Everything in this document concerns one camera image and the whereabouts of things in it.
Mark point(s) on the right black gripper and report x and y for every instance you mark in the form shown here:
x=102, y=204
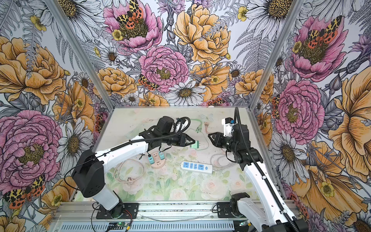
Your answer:
x=217, y=140

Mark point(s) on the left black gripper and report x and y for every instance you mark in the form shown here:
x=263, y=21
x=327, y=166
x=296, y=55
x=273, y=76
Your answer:
x=182, y=141

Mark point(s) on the green charger plug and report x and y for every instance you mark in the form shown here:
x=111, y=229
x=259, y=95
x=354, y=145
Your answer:
x=196, y=145

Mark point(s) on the white blue rectangular power strip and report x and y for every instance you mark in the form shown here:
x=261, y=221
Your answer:
x=196, y=167

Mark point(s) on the round pink power strip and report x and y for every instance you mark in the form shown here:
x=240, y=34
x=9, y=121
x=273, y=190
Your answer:
x=157, y=160

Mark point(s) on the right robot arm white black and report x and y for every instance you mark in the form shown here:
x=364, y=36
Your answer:
x=273, y=215

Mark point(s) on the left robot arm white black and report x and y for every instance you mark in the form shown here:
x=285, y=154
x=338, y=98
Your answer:
x=89, y=173

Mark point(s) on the small green circuit board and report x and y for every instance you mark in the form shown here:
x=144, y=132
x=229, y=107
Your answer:
x=119, y=226

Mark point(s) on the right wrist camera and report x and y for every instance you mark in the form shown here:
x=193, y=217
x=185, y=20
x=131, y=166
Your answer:
x=228, y=124

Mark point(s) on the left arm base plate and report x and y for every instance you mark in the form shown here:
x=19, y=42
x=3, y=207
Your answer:
x=120, y=211

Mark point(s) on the aluminium front rail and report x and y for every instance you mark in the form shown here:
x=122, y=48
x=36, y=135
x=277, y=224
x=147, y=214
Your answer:
x=147, y=211

